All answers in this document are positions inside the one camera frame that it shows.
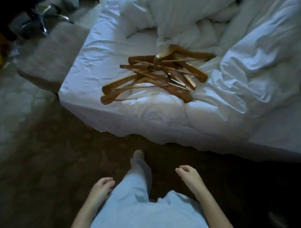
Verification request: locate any person's right hand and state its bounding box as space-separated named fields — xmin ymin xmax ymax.
xmin=175 ymin=165 xmax=207 ymax=196

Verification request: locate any person's left hand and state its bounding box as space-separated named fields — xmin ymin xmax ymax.
xmin=88 ymin=177 xmax=116 ymax=208

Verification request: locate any person's left forearm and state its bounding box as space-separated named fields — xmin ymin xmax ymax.
xmin=71 ymin=199 xmax=103 ymax=228

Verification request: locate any person's right forearm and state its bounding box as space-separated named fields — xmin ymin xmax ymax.
xmin=195 ymin=185 xmax=234 ymax=228

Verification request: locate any white sock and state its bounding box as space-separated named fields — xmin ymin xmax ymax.
xmin=130 ymin=150 xmax=145 ymax=165

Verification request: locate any light blue pyjama clothing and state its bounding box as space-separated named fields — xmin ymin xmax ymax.
xmin=90 ymin=158 xmax=210 ymax=228

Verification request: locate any pile of wooden clothes hangers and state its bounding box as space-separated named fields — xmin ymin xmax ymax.
xmin=100 ymin=44 xmax=216 ymax=105

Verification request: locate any bed with white sheet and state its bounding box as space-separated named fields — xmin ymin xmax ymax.
xmin=58 ymin=0 xmax=301 ymax=163

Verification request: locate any white crumpled duvet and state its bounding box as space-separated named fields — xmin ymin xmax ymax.
xmin=155 ymin=0 xmax=301 ymax=118

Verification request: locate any grey fluffy rug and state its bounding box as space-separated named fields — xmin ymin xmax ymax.
xmin=16 ymin=22 xmax=91 ymax=94

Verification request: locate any white pillow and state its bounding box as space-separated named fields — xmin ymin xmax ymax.
xmin=118 ymin=0 xmax=158 ymax=38

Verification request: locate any office chair wheeled base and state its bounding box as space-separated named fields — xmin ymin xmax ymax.
xmin=20 ymin=3 xmax=75 ymax=37

